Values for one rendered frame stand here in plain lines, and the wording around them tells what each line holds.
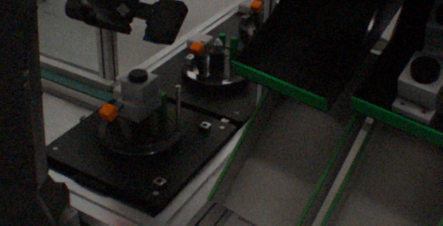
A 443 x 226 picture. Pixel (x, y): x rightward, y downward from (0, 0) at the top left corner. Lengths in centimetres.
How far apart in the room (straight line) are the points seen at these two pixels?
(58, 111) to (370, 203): 65
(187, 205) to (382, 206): 28
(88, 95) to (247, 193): 46
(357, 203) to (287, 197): 9
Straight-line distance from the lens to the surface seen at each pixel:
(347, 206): 74
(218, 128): 96
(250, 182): 77
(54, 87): 118
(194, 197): 84
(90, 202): 85
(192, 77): 107
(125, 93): 88
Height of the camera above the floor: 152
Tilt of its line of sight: 32 degrees down
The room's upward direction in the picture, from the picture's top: 3 degrees clockwise
